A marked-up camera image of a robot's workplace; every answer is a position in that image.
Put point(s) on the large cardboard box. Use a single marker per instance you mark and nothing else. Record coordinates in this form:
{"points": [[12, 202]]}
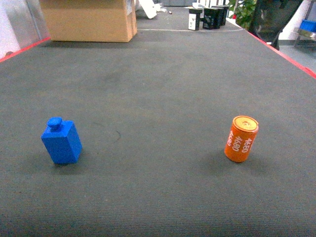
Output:
{"points": [[90, 20]]}

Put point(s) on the green potted plant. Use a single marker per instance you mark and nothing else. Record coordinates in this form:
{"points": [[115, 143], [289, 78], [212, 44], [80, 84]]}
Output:
{"points": [[241, 12]]}

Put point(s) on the blue bottle-shaped block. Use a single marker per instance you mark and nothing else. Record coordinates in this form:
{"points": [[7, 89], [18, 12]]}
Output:
{"points": [[62, 141]]}

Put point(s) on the orange cylindrical cap 4680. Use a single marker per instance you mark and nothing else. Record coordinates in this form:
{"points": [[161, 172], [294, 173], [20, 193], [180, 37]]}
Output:
{"points": [[242, 134]]}

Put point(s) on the black and white small box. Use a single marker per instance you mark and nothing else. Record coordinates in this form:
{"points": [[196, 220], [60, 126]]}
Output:
{"points": [[194, 19]]}

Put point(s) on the black box middle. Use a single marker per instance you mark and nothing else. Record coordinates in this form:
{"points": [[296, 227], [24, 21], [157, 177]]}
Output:
{"points": [[211, 18]]}

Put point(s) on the dark grey conveyor mat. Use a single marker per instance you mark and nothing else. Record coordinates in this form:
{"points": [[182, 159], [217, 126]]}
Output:
{"points": [[153, 117]]}

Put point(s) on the black box rear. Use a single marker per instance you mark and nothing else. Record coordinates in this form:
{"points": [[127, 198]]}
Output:
{"points": [[223, 13]]}

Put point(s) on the white foam piece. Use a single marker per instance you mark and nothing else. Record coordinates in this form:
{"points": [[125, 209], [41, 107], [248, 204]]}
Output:
{"points": [[149, 8]]}

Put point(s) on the black mesh office chair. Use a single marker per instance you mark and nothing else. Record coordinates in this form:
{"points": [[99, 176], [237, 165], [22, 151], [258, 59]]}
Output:
{"points": [[270, 17]]}

